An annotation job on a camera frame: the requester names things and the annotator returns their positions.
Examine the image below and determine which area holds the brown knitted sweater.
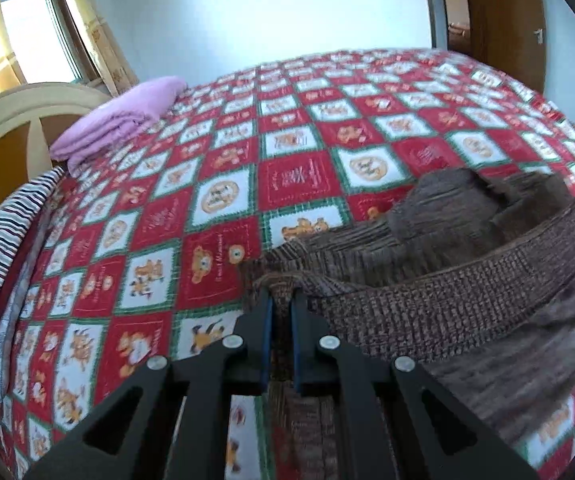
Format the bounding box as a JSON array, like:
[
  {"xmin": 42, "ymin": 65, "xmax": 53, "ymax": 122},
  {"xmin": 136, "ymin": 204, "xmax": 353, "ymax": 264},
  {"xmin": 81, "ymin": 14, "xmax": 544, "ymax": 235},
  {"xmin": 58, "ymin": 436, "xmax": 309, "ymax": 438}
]
[{"xmin": 240, "ymin": 168, "xmax": 575, "ymax": 479}]

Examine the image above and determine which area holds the red patchwork bed sheet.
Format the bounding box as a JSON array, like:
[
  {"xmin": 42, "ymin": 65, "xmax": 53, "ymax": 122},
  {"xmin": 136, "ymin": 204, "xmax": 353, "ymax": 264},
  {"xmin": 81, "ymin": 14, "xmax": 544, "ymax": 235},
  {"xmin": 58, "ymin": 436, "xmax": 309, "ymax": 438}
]
[{"xmin": 0, "ymin": 49, "xmax": 575, "ymax": 478}]

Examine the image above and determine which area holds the striped pillow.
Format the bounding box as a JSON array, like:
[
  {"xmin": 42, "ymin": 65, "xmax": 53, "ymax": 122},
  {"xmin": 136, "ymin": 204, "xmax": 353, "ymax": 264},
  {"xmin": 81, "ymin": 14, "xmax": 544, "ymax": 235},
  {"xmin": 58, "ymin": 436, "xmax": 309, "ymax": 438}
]
[{"xmin": 0, "ymin": 166, "xmax": 67, "ymax": 428}]

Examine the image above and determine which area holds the purple folded blanket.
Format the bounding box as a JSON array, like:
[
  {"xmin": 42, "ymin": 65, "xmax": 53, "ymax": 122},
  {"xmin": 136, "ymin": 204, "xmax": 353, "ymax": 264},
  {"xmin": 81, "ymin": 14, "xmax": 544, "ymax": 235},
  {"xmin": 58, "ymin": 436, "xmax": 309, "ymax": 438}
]
[{"xmin": 50, "ymin": 76, "xmax": 188, "ymax": 174}]

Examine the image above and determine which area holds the cream wooden headboard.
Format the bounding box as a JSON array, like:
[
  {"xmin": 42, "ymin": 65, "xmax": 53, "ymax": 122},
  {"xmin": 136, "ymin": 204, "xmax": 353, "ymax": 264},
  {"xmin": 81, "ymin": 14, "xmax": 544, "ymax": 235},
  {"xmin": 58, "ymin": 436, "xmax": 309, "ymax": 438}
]
[{"xmin": 0, "ymin": 82, "xmax": 109, "ymax": 205}]

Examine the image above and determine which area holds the yellow curtain right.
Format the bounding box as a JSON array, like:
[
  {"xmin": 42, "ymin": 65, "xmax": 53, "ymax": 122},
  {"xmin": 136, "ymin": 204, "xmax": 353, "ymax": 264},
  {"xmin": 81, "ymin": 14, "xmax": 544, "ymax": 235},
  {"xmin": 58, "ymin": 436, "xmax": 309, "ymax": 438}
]
[{"xmin": 72, "ymin": 0, "xmax": 138, "ymax": 96}]

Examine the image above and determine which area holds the window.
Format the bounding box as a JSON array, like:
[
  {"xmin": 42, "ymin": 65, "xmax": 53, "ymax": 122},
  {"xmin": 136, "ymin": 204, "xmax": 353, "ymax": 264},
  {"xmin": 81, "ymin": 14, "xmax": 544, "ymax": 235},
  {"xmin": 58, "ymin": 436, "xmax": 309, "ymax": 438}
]
[{"xmin": 0, "ymin": 0, "xmax": 100, "ymax": 93}]

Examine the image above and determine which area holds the brown wooden door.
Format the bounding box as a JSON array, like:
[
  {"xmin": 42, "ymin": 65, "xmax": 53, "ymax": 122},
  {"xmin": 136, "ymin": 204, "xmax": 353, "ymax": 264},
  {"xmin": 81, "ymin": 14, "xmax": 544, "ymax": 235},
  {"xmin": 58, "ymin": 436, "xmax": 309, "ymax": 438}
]
[{"xmin": 467, "ymin": 0, "xmax": 547, "ymax": 92}]

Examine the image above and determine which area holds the dark door frame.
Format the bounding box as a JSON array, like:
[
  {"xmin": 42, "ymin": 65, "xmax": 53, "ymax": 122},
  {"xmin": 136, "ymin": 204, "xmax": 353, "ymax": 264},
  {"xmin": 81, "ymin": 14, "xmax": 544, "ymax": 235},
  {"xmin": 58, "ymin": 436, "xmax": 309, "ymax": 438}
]
[{"xmin": 427, "ymin": 0, "xmax": 472, "ymax": 54}]

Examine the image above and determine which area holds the silver door handle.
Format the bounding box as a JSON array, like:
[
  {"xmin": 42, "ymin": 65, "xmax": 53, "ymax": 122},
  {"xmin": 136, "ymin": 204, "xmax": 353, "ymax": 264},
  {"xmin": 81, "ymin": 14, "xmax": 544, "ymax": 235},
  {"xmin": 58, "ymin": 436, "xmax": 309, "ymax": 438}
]
[{"xmin": 534, "ymin": 28, "xmax": 543, "ymax": 44}]

